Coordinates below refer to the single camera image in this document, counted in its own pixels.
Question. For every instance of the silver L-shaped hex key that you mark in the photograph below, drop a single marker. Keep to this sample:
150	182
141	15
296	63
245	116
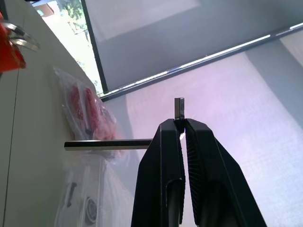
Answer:
106	144

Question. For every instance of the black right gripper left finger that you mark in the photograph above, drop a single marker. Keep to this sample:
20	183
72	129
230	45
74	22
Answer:
154	170

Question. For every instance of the grey roller blind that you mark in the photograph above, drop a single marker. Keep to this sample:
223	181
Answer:
180	30

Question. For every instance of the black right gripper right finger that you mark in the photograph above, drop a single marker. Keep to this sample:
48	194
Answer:
213	170

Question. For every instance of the clear bag with red parts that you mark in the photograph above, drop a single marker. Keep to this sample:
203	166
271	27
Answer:
92	111

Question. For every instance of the silver hex key in holder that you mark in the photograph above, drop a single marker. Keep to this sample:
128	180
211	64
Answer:
22	32
23	44

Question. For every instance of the clear bag with white parts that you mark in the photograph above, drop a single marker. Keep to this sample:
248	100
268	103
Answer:
80	194

